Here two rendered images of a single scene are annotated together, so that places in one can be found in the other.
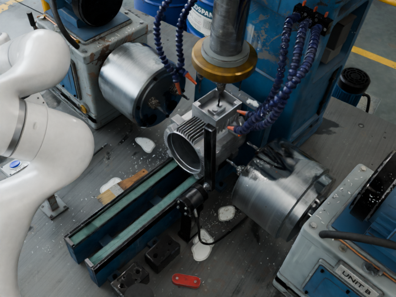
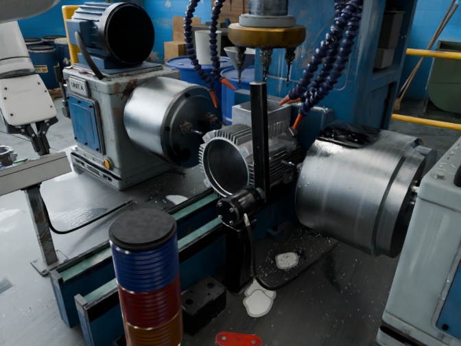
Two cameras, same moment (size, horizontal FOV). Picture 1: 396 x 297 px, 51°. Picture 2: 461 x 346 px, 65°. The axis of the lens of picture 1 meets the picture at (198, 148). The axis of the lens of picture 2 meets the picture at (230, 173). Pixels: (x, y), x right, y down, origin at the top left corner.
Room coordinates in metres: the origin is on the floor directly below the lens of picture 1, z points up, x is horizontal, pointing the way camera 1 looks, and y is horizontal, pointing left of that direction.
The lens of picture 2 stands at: (0.01, 0.00, 1.41)
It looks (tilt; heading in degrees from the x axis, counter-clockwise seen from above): 27 degrees down; 2
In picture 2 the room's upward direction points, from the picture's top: 1 degrees clockwise
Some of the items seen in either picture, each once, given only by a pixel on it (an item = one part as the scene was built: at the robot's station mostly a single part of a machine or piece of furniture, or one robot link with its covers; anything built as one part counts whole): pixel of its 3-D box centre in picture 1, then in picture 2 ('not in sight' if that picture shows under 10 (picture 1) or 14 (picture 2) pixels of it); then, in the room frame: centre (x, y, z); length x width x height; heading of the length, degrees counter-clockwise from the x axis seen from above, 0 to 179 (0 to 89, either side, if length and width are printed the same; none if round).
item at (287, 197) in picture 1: (289, 194); (376, 191); (0.68, -0.28, 1.04); 0.41 x 0.25 x 0.25; 51
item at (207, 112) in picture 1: (216, 111); (261, 119); (0.91, -0.05, 1.11); 0.12 x 0.11 x 0.07; 140
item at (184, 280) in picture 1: (185, 280); (238, 343); (0.48, -0.01, 0.81); 0.09 x 0.03 x 0.02; 85
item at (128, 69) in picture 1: (133, 77); (164, 117); (1.11, 0.25, 1.04); 0.37 x 0.25 x 0.25; 51
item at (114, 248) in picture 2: not in sight; (145, 251); (0.28, 0.08, 1.19); 0.06 x 0.06 x 0.04
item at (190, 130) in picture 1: (205, 137); (250, 156); (0.88, -0.02, 1.02); 0.20 x 0.19 x 0.19; 140
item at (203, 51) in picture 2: not in sight; (206, 47); (3.08, 0.33, 0.99); 0.24 x 0.22 x 0.24; 62
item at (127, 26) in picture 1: (93, 57); (122, 117); (1.26, 0.44, 0.99); 0.35 x 0.31 x 0.37; 51
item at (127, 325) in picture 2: not in sight; (154, 320); (0.28, 0.08, 1.10); 0.06 x 0.06 x 0.04
